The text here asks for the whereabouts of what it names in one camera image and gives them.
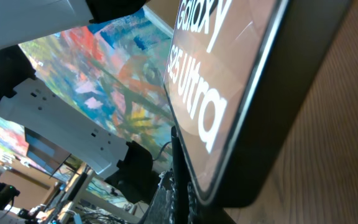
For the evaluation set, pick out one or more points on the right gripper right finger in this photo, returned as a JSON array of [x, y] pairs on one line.
[[200, 214]]

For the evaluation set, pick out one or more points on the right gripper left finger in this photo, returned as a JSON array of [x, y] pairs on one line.
[[161, 208]]

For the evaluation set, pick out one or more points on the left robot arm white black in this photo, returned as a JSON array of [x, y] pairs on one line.
[[26, 100]]

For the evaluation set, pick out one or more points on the colourful abstract painting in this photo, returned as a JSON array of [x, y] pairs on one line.
[[109, 72]]

